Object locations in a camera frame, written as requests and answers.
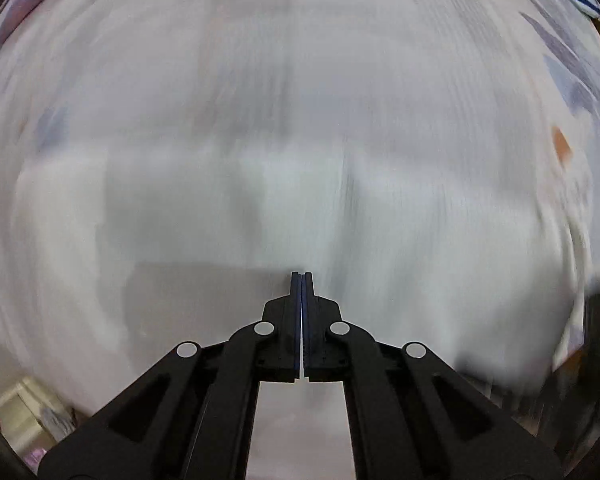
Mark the pink fabric bundle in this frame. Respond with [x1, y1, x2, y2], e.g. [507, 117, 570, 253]
[22, 447, 51, 473]

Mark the cream white garment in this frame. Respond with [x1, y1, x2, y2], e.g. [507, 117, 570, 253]
[10, 145, 600, 480]

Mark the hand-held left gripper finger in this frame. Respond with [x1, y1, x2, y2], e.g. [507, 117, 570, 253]
[38, 271, 301, 480]
[302, 271, 565, 480]

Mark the printed white bed sheet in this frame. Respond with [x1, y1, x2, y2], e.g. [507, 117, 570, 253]
[0, 0, 600, 411]

